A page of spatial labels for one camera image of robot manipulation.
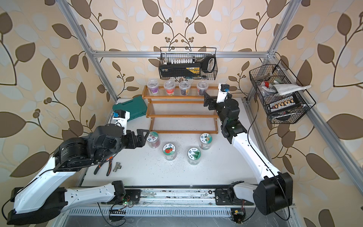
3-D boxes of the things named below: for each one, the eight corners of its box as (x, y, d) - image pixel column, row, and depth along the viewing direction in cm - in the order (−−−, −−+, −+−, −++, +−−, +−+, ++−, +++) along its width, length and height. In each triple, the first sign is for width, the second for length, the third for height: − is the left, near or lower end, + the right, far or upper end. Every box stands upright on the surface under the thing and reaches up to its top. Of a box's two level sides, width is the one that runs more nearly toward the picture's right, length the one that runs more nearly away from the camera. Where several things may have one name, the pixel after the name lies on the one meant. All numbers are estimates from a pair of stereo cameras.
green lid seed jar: (187, 165, 87) (187, 159, 80) (187, 153, 92) (187, 147, 85) (200, 165, 87) (201, 159, 80) (199, 153, 92) (200, 147, 85)
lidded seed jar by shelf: (199, 149, 93) (200, 144, 87) (198, 139, 98) (199, 133, 92) (211, 149, 93) (213, 144, 87) (210, 139, 98) (211, 133, 92)
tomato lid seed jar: (163, 161, 89) (161, 155, 82) (165, 149, 94) (163, 143, 87) (176, 161, 89) (175, 155, 82) (176, 149, 94) (175, 143, 87)
